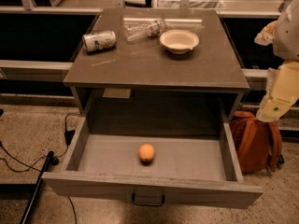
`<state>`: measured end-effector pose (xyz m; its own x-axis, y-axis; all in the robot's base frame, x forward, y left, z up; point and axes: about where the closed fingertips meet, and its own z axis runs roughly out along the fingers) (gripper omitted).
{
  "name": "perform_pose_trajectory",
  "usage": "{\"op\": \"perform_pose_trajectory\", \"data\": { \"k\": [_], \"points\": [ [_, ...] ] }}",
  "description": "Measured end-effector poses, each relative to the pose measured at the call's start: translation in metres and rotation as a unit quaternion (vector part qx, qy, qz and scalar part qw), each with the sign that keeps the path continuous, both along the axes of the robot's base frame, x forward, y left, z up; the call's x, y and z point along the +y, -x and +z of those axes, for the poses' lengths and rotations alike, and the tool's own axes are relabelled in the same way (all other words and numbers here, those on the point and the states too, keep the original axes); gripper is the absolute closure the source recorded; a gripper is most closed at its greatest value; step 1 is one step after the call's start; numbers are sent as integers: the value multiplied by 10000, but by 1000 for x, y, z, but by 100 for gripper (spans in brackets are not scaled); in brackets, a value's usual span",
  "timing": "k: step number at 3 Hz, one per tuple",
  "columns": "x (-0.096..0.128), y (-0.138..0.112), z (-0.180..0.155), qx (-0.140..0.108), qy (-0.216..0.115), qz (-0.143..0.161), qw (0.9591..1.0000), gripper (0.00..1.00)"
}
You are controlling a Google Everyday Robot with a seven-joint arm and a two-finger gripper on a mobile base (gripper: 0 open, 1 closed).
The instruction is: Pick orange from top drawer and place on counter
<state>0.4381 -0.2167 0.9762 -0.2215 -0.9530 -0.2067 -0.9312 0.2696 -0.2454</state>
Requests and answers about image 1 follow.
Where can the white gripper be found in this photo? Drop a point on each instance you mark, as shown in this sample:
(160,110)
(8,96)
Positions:
(287,37)

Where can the orange fruit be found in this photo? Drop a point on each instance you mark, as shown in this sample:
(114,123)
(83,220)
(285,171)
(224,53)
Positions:
(146,153)

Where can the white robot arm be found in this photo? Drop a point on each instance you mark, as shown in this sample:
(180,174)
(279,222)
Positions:
(286,40)

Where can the grey open top drawer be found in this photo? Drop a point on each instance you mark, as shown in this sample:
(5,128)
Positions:
(195,161)

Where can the grey counter cabinet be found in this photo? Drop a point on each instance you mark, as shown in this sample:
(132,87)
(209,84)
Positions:
(146,64)

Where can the orange backpack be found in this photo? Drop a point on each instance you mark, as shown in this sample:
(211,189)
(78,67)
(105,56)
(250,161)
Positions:
(258,144)

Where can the white paper bowl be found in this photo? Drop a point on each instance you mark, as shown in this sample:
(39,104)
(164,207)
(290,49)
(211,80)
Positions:
(179,41)

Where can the clear plastic bottle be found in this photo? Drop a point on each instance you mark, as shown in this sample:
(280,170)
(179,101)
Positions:
(143,29)

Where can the white green soda can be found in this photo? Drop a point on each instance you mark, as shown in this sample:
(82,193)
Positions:
(99,41)

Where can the black power adapter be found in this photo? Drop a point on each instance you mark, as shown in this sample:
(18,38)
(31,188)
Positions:
(68,136)

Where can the black pole on floor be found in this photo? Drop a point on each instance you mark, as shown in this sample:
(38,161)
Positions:
(38,185)

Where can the black drawer handle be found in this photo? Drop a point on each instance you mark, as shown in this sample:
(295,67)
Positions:
(147,200)

